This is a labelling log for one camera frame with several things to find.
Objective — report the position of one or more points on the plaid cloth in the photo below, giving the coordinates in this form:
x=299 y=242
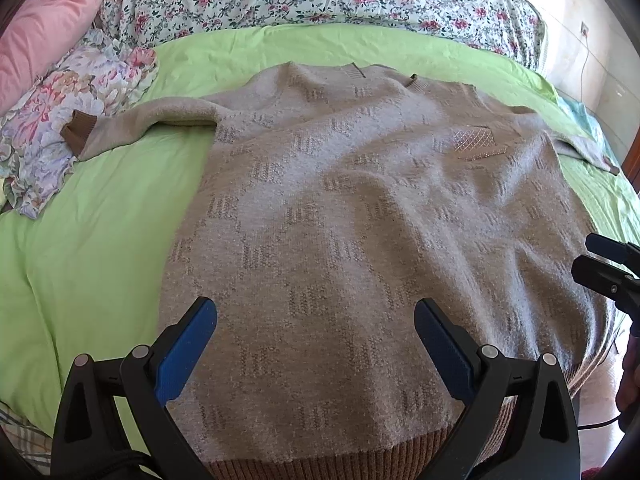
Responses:
x=31 y=443

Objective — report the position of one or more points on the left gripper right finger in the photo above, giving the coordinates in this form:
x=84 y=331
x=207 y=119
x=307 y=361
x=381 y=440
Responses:
x=518 y=420

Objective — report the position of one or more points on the large-flower pastel pillow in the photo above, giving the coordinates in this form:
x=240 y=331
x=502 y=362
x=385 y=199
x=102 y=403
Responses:
x=100 y=76

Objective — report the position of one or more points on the right hand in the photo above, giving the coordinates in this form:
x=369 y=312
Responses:
x=627 y=397

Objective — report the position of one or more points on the wall socket with cable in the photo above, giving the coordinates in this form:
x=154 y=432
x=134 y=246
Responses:
x=591 y=75

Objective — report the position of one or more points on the wooden door frame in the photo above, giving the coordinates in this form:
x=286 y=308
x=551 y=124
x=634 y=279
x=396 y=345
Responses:
x=631 y=164

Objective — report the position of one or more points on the green bed sheet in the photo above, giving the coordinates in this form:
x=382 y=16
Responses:
x=86 y=276

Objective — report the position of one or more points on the beige knit sweater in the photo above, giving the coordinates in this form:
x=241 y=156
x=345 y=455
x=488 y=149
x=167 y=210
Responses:
x=333 y=199

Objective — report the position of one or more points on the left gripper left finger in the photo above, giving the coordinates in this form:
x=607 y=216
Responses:
x=113 y=421

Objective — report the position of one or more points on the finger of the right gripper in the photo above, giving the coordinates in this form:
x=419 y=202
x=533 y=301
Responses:
x=627 y=254
x=608 y=281

